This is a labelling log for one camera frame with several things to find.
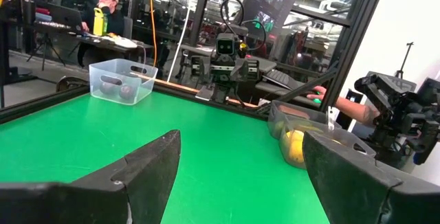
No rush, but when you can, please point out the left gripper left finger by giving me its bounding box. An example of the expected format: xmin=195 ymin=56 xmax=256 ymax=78
xmin=0 ymin=129 xmax=182 ymax=224

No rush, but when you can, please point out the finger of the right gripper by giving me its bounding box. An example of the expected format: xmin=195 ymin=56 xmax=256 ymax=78
xmin=190 ymin=55 xmax=211 ymax=80
xmin=230 ymin=58 xmax=261 ymax=82

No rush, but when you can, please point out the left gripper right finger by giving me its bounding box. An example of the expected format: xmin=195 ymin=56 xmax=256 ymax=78
xmin=301 ymin=129 xmax=440 ymax=224

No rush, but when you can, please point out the yellow lemon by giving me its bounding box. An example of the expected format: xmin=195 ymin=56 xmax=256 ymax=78
xmin=284 ymin=129 xmax=306 ymax=166

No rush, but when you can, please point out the person's forearm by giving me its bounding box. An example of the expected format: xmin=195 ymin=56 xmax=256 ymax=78
xmin=324 ymin=95 xmax=381 ymax=126

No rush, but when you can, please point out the black keyboard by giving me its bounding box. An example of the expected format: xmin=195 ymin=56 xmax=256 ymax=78
xmin=263 ymin=68 xmax=302 ymax=91

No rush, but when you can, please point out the grey transparent plastic bin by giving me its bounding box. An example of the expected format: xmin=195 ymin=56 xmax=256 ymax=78
xmin=267 ymin=99 xmax=342 ymax=139
xmin=278 ymin=117 xmax=378 ymax=170

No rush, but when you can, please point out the person's hand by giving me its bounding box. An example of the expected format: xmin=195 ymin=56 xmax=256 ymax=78
xmin=306 ymin=85 xmax=328 ymax=103

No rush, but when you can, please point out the green table mat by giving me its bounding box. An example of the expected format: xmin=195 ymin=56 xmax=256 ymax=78
xmin=0 ymin=89 xmax=331 ymax=224

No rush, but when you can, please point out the clear plastic bin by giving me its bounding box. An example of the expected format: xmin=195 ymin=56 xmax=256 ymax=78
xmin=88 ymin=58 xmax=160 ymax=107

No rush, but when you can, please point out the black desk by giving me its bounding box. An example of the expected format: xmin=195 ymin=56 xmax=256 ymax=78
xmin=32 ymin=21 xmax=155 ymax=69

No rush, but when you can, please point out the person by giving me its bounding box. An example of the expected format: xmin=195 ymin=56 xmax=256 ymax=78
xmin=80 ymin=0 xmax=127 ymax=36

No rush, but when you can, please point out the yellow bottle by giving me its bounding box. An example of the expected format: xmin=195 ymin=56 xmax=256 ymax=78
xmin=93 ymin=7 xmax=109 ymax=37

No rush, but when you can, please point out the dark laptop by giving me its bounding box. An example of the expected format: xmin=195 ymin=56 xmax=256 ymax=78
xmin=47 ymin=3 xmax=84 ymax=29

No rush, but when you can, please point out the black tripod stand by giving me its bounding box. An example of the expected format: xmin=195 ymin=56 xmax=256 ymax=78
xmin=26 ymin=31 xmax=67 ymax=72

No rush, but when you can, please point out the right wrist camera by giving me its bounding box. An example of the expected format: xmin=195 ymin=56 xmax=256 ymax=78
xmin=215 ymin=32 xmax=241 ymax=57

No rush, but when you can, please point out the white cable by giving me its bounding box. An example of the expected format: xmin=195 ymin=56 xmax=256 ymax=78
xmin=166 ymin=0 xmax=197 ymax=83

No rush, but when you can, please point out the orange hanging cable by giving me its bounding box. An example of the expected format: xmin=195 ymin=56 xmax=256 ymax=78
xmin=147 ymin=0 xmax=159 ymax=67

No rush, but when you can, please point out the black rig post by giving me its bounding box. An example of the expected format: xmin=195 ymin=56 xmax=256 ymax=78
xmin=320 ymin=0 xmax=392 ymax=112

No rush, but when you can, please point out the black table frame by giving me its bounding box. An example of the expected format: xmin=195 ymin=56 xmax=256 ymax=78
xmin=0 ymin=78 xmax=327 ymax=125

